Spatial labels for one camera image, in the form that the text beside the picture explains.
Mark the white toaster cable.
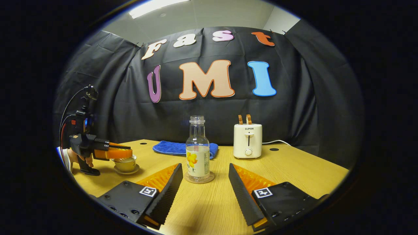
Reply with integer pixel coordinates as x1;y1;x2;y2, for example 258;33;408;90
262;140;292;147

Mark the white toaster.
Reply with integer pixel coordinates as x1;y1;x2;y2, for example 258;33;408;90
233;123;263;159

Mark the black backdrop cloth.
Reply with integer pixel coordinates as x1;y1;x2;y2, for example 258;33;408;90
54;20;364;170

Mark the clear water bottle yellow label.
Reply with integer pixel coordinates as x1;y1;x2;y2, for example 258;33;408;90
185;116;211;182

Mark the white yellow teacup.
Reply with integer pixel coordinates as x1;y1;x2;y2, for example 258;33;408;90
112;155;137;173

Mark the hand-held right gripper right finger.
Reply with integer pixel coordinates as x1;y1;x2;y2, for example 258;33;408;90
228;163;329;232

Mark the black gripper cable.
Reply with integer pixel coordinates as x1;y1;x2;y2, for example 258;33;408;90
59;86;89;154

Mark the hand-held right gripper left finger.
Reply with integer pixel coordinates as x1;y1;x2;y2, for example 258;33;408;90
97;163;184;230

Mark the round brown coaster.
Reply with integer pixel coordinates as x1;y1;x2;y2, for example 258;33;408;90
184;171;216;184

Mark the blue folded towel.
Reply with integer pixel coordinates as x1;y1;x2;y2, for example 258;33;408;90
153;141;219;160

